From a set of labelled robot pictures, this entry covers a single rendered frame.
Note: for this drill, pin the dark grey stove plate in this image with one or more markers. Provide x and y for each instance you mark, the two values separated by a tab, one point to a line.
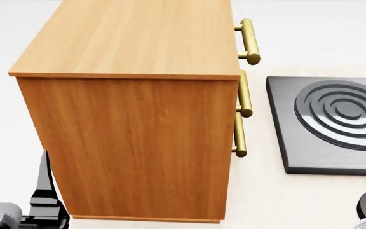
335	124

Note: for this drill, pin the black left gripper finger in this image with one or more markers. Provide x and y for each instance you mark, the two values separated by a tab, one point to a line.
45	186

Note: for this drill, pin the wooden cabinet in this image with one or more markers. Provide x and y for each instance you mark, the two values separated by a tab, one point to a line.
132	114

